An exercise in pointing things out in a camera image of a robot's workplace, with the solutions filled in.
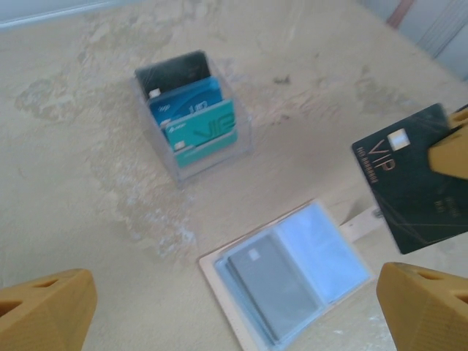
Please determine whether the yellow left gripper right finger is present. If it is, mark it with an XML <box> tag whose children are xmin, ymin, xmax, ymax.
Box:
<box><xmin>376</xmin><ymin>262</ymin><xmax>468</xmax><ymax>351</ymax></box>

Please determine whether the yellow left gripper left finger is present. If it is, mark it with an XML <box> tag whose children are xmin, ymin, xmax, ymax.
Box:
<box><xmin>0</xmin><ymin>268</ymin><xmax>98</xmax><ymax>351</ymax></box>

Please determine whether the black VIP credit card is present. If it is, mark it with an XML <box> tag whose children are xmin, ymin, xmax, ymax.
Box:
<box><xmin>350</xmin><ymin>103</ymin><xmax>468</xmax><ymax>256</ymax></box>

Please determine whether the blue credit card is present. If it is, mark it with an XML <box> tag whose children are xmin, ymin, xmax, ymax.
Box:
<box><xmin>148</xmin><ymin>76</ymin><xmax>224</xmax><ymax>128</ymax></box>
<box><xmin>227</xmin><ymin>233</ymin><xmax>325</xmax><ymax>345</ymax></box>

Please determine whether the clear acrylic card box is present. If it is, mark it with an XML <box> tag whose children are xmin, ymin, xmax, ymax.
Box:
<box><xmin>131</xmin><ymin>49</ymin><xmax>255</xmax><ymax>189</ymax></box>

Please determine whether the teal VIP credit card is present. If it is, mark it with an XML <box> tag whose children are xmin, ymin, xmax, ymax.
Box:
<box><xmin>162</xmin><ymin>99</ymin><xmax>239</xmax><ymax>169</ymax></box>

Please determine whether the aluminium table edge bar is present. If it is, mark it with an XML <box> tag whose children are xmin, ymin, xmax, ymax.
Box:
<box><xmin>0</xmin><ymin>0</ymin><xmax>88</xmax><ymax>31</ymax></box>

